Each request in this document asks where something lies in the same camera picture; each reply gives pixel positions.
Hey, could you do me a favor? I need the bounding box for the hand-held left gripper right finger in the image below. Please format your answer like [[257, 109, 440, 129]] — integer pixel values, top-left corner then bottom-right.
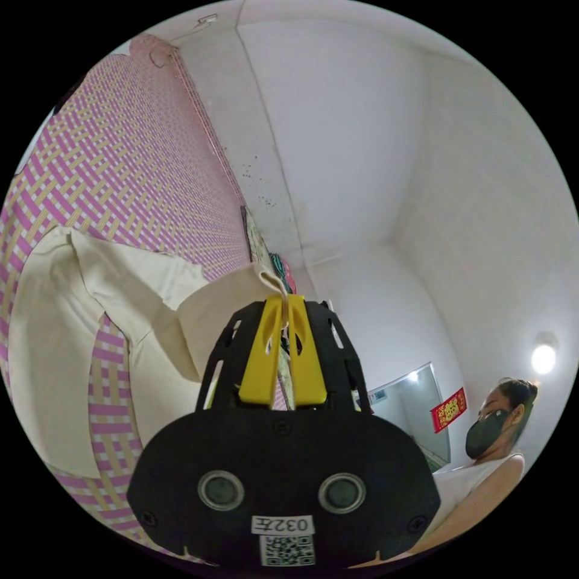
[[286, 294, 326, 408]]

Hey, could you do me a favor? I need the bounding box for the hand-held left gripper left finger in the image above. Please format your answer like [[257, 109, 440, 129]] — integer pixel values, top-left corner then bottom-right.
[[238, 296, 286, 404]]

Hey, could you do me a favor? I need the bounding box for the beige long sleeve shirt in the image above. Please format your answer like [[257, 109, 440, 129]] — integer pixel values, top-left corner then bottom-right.
[[7, 226, 290, 479]]

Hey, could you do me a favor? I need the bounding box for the pile of clothes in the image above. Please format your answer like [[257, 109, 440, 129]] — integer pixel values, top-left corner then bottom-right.
[[239, 206, 299, 295]]

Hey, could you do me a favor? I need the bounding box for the person's body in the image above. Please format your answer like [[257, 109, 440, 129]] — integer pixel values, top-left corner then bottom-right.
[[348, 378, 540, 569]]

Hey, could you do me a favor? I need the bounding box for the bed with pink woven mat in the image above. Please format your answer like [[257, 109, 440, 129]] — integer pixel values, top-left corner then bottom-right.
[[0, 35, 299, 566]]

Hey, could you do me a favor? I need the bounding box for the red paper wall hanging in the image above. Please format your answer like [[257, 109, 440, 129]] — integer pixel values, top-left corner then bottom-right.
[[429, 387, 467, 435]]

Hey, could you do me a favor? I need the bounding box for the round wall lamp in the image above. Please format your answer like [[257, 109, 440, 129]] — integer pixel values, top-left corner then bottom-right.
[[530, 331, 560, 376]]

